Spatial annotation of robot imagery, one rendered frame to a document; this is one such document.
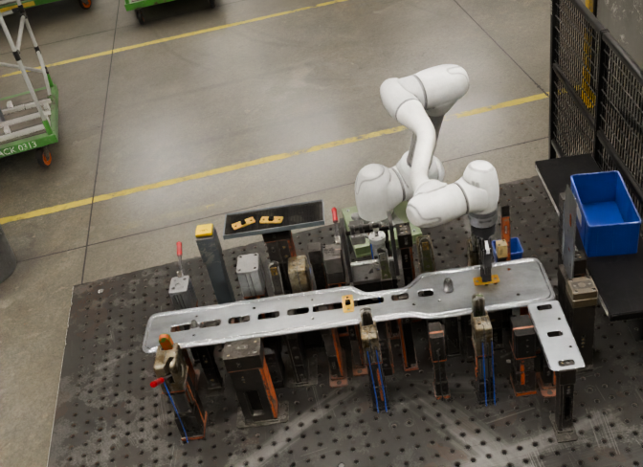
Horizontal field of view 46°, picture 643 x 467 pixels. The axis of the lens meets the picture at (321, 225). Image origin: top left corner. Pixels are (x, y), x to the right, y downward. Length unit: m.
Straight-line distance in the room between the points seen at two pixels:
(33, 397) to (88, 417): 1.30
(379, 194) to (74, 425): 1.47
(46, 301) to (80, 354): 1.62
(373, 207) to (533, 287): 0.89
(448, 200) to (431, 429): 0.77
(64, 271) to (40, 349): 0.69
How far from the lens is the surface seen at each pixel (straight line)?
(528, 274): 2.64
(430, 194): 2.27
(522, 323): 2.50
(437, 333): 2.46
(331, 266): 2.68
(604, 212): 2.87
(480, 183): 2.30
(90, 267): 4.93
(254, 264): 2.66
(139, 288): 3.42
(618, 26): 5.08
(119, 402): 2.96
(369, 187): 3.15
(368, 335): 2.42
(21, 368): 4.44
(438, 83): 2.74
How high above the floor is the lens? 2.73
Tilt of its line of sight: 36 degrees down
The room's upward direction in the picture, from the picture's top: 11 degrees counter-clockwise
